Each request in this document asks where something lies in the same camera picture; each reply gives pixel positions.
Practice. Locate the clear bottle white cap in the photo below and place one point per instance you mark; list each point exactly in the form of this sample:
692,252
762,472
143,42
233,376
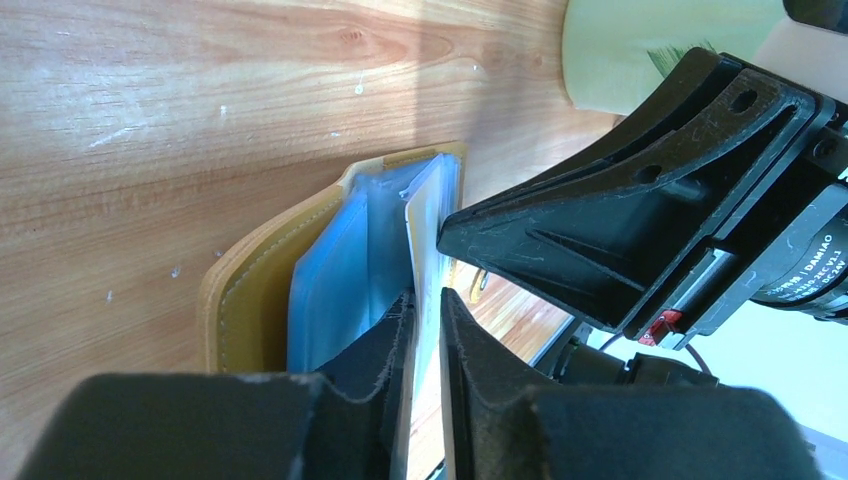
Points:
616,53

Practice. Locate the yellow leather card holder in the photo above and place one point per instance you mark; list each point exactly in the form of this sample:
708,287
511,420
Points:
305,284

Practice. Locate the gold VIP card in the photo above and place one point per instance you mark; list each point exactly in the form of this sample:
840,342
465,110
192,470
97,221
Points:
432,196

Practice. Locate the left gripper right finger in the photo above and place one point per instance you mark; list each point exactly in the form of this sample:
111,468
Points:
506,420

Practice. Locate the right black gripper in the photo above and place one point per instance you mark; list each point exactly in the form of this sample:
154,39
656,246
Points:
725,185

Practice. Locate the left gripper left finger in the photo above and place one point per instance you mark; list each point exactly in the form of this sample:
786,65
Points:
349,419

